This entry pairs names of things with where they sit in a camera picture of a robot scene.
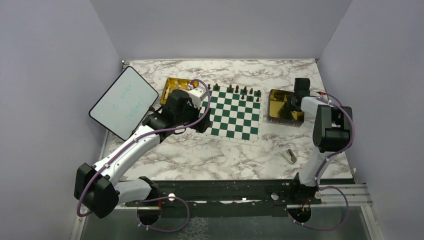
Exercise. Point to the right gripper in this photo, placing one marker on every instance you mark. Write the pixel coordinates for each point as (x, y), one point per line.
(289, 98)

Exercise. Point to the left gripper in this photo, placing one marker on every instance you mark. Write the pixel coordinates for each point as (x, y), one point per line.
(202, 126)

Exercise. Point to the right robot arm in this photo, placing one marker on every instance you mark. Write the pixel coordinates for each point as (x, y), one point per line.
(333, 133)

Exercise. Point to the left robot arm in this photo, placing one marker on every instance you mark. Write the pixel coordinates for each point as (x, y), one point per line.
(98, 187)

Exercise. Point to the gold tin with dark pieces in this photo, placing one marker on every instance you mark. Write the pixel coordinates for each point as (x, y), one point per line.
(278, 109)

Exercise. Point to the gold tin with light pieces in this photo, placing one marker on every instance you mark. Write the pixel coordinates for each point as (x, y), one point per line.
(172, 87)

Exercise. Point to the green white chess board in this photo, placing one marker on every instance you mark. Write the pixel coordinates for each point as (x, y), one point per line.
(233, 119)

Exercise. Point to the beige black small device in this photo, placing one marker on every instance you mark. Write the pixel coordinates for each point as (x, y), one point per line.
(289, 156)

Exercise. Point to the small whiteboard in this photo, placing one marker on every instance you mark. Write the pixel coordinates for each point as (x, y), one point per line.
(124, 104)

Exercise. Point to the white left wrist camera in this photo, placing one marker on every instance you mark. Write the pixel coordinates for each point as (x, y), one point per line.
(197, 96)

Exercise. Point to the black mounting rail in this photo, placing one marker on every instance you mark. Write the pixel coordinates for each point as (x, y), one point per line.
(237, 198)

